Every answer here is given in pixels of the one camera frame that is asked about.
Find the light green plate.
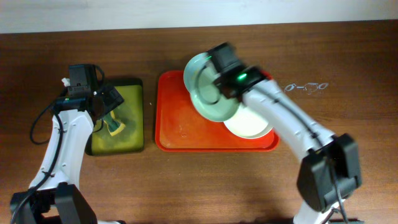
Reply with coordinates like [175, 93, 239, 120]
[190, 81, 239, 122]

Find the light blue plate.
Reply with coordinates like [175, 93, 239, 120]
[183, 52, 220, 93]

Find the green and yellow sponge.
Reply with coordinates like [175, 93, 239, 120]
[103, 111, 126, 136]

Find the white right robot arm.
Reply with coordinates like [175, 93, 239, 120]
[206, 42, 362, 223]

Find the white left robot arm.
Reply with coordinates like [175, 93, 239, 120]
[10, 64, 125, 223]

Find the black tray with yellow liquid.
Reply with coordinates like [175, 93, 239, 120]
[85, 78, 144, 156]

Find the red plastic tray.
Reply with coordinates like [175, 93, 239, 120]
[155, 70, 280, 152]

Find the white plate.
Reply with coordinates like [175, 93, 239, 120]
[224, 104, 273, 139]

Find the white chalk mark on table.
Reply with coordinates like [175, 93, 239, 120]
[284, 82, 329, 95]

